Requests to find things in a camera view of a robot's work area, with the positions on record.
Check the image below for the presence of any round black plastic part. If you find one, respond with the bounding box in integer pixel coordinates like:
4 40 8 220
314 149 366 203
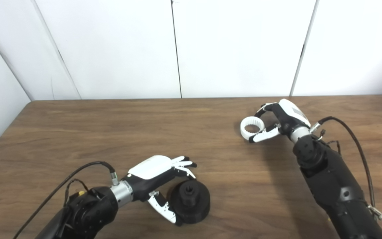
166 180 211 224

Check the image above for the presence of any white toothed plastic ring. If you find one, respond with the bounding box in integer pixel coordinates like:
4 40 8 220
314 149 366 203
240 118 265 140

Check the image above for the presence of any black and white right hand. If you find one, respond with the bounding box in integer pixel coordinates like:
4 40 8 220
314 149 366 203
248 99 311 144

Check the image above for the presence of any black and white left hand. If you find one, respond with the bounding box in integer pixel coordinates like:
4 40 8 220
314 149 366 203
125 155 197 227

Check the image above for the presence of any thin black wire loop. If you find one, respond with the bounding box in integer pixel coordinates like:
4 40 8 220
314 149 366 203
326 139 342 156

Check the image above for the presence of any thin wire with yellow plug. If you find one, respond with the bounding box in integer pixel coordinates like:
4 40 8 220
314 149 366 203
64 179 90 207

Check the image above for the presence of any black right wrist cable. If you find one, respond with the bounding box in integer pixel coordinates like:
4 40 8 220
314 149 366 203
310 116 382 222

